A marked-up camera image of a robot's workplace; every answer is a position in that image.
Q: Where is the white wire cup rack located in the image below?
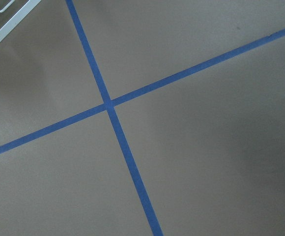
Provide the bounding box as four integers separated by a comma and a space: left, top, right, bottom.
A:
0, 0, 40, 42

